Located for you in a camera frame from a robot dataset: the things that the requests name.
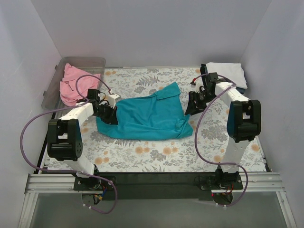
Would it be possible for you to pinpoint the teal t shirt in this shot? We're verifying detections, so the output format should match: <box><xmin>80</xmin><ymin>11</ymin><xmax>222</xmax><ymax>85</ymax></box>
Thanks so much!
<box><xmin>96</xmin><ymin>82</ymin><xmax>193</xmax><ymax>141</ymax></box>

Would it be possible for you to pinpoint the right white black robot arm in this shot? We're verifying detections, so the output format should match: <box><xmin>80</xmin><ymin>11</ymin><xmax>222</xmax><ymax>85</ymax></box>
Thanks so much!
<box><xmin>185</xmin><ymin>73</ymin><xmax>261</xmax><ymax>190</ymax></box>

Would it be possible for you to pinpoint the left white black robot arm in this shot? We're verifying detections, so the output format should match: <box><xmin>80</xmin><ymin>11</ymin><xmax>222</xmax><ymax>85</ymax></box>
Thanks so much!
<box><xmin>47</xmin><ymin>89</ymin><xmax>121</xmax><ymax>190</ymax></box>

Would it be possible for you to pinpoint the folded grey-blue t shirt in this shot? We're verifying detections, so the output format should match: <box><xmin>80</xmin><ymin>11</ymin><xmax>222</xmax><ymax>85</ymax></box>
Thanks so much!
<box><xmin>236</xmin><ymin>87</ymin><xmax>246</xmax><ymax>94</ymax></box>

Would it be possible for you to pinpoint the folded white t shirt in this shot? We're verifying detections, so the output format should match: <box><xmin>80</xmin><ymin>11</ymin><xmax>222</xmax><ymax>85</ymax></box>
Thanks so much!
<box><xmin>206</xmin><ymin>62</ymin><xmax>247</xmax><ymax>89</ymax></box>

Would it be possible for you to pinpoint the pink t shirt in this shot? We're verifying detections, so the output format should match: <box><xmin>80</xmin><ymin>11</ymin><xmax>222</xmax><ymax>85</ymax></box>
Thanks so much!
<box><xmin>59</xmin><ymin>62</ymin><xmax>101</xmax><ymax>107</ymax></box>

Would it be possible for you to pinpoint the clear plastic bin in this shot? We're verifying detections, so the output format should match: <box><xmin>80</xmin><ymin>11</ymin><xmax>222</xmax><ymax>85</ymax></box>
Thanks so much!
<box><xmin>41</xmin><ymin>56</ymin><xmax>106</xmax><ymax>112</ymax></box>

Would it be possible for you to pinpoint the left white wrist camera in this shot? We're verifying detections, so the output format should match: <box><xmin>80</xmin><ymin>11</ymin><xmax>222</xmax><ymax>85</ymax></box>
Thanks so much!
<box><xmin>107</xmin><ymin>94</ymin><xmax>122</xmax><ymax>108</ymax></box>

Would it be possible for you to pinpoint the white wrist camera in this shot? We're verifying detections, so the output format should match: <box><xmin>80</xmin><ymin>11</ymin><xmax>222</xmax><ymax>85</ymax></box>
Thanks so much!
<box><xmin>190</xmin><ymin>77</ymin><xmax>205</xmax><ymax>93</ymax></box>
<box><xmin>107</xmin><ymin>94</ymin><xmax>122</xmax><ymax>108</ymax></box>

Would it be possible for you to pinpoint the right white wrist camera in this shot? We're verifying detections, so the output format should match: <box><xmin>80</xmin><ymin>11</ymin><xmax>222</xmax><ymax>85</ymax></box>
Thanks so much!
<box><xmin>190</xmin><ymin>77</ymin><xmax>205</xmax><ymax>93</ymax></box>

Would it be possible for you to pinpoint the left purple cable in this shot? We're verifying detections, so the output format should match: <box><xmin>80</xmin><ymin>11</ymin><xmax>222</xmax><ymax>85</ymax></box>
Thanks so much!
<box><xmin>19</xmin><ymin>74</ymin><xmax>118</xmax><ymax>214</ymax></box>

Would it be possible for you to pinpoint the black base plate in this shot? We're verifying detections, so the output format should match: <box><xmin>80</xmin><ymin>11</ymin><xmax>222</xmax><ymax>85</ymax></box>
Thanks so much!
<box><xmin>73</xmin><ymin>172</ymin><xmax>245</xmax><ymax>201</ymax></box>

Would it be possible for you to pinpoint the aluminium frame rail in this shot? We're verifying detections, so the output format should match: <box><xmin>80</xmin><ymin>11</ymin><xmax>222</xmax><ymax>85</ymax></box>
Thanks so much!
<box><xmin>19</xmin><ymin>172</ymin><xmax>296</xmax><ymax>228</ymax></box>

